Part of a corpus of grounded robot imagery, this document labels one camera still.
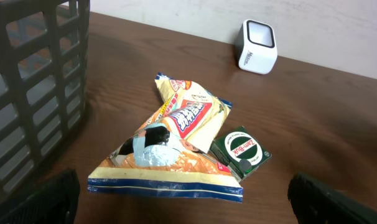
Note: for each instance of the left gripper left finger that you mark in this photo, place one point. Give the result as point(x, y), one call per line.
point(53, 201)

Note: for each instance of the white barcode scanner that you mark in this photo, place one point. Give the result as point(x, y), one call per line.
point(255, 47)

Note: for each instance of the grey plastic basket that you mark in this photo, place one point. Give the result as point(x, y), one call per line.
point(43, 64)

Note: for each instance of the yellow snack bag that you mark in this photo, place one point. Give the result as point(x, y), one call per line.
point(168, 155)

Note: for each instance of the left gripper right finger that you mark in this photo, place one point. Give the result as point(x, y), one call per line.
point(312, 201)

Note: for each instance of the small green box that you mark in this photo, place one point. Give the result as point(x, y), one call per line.
point(240, 152)

